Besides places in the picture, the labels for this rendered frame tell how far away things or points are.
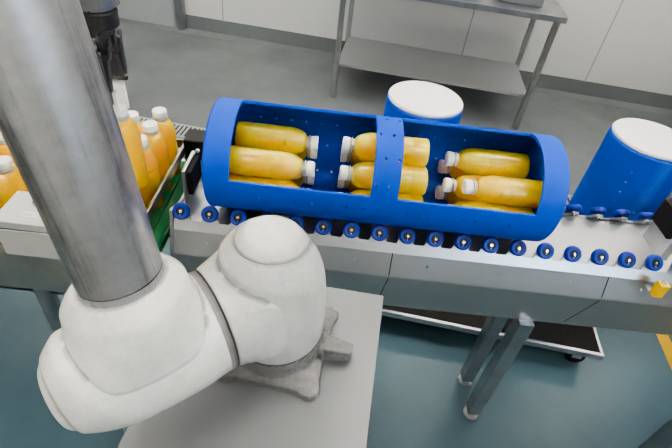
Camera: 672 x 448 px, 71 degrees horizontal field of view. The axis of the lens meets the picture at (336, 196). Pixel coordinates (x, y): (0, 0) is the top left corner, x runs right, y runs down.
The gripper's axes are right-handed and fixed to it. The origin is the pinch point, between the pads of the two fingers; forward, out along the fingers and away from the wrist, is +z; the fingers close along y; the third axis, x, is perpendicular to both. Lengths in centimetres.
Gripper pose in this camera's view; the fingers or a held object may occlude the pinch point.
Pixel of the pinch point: (116, 99)
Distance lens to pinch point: 117.6
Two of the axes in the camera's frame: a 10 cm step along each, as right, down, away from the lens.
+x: -9.9, -1.1, -0.3
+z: -1.0, 7.7, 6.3
